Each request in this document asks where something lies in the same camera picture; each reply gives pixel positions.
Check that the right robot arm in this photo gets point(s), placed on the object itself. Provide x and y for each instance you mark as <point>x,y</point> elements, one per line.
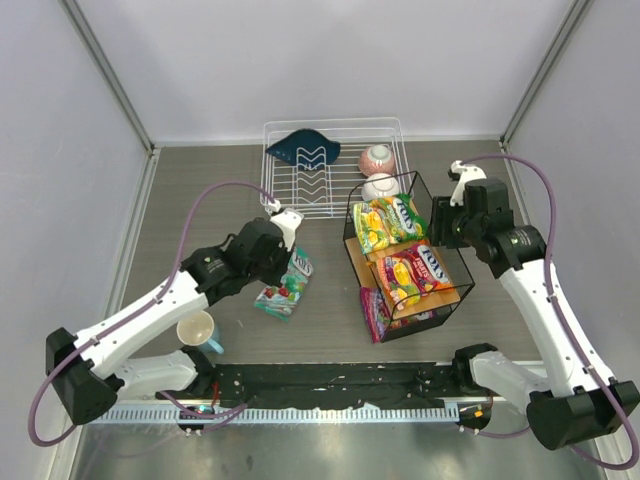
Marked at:
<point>579,397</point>

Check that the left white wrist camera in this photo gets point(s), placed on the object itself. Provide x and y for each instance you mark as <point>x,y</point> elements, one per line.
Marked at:
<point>287,219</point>

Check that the teal mint candy bag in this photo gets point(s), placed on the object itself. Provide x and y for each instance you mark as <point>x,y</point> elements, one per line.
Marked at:
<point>280,301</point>

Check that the orange fruits candy bag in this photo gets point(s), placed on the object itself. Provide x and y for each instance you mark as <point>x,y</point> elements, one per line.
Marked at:
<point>412,274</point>

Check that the white wire dish rack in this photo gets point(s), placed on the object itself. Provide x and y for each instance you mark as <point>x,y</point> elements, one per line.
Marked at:
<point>325,193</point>

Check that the green candy bag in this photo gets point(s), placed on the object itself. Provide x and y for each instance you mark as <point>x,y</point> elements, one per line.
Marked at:
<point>387,221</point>

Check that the pink patterned bowl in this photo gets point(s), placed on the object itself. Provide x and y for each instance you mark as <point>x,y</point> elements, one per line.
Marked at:
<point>377,159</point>

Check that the wooden two-tier wire shelf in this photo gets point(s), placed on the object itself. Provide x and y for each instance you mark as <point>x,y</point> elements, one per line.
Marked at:
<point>443,303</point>

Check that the dark blue leaf plate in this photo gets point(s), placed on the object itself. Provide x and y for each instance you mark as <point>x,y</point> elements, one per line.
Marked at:
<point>307,149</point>

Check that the white bowl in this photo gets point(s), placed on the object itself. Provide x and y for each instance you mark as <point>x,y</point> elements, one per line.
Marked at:
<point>379,185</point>

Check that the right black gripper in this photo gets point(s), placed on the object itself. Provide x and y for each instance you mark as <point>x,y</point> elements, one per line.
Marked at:
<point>439,222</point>

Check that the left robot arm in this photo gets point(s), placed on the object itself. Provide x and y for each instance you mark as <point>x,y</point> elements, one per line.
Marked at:
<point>92,369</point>

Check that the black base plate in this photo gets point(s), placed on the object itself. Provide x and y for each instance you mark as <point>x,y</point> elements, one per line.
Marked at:
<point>337,386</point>

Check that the purple berries candy bag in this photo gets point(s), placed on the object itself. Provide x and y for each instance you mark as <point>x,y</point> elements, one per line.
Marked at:
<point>377,315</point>

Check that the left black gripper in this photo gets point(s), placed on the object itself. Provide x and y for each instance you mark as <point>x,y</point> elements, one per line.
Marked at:
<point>279,261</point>

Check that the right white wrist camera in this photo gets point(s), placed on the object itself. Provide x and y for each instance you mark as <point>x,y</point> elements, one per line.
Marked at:
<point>461,174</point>

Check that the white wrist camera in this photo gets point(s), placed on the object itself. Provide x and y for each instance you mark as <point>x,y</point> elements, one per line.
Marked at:
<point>287,219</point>
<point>461,174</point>

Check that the white slotted cable duct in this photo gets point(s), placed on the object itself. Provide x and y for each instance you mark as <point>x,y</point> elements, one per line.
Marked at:
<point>163,413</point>

